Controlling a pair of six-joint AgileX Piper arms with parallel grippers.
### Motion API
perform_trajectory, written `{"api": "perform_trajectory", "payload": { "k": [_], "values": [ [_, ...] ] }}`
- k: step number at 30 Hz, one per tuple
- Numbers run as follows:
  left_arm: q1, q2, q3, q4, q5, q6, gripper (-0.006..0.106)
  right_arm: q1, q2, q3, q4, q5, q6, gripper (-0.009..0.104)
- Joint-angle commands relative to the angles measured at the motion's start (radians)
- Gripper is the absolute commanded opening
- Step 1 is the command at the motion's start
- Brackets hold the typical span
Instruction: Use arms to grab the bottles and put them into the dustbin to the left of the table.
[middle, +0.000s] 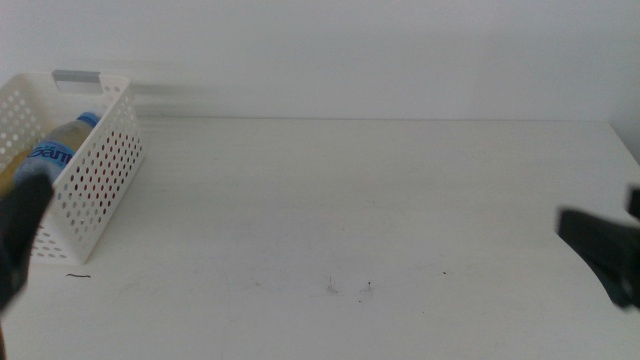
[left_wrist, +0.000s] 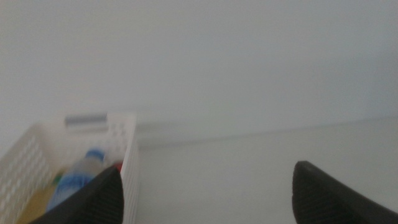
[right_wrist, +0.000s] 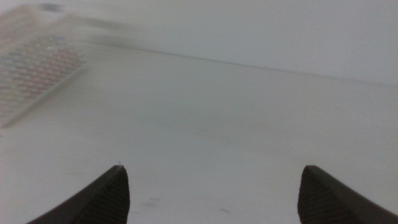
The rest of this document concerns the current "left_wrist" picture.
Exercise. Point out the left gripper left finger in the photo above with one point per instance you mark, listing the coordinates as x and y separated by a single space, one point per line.
96 202

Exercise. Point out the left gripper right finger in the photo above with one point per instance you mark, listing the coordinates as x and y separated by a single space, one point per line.
326 199

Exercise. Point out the clear water bottle blue cap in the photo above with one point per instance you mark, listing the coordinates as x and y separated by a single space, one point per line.
74 180

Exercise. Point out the yellow tea bottle white cap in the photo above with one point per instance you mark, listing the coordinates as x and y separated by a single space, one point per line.
34 205

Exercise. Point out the white perforated plastic basket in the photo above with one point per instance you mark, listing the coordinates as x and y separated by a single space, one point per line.
130 186

